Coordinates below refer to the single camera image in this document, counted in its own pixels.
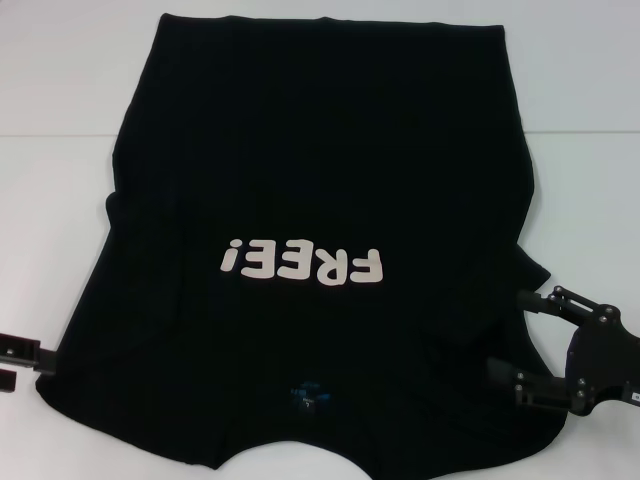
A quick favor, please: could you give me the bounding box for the black shirt with FREE print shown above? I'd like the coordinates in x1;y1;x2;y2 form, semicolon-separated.
34;13;569;459

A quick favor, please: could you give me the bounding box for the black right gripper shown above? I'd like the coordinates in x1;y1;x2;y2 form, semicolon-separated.
487;283;640;417

